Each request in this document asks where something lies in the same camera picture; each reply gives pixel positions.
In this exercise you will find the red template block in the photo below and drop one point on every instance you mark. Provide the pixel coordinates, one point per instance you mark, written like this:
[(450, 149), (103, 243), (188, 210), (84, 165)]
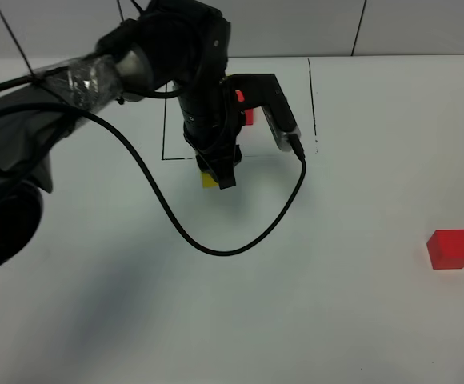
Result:
[(249, 117)]

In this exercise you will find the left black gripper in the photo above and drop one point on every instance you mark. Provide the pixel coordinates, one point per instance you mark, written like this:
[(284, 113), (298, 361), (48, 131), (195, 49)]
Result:
[(205, 108)]

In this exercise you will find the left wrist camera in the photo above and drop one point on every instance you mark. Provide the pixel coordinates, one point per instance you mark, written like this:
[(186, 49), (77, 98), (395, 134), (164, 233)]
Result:
[(249, 91)]

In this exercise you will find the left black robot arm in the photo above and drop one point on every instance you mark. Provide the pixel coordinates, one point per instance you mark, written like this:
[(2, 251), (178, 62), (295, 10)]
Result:
[(174, 49)]

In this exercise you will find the yellow block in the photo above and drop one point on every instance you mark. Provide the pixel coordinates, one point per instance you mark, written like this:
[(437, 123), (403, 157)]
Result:
[(207, 180)]

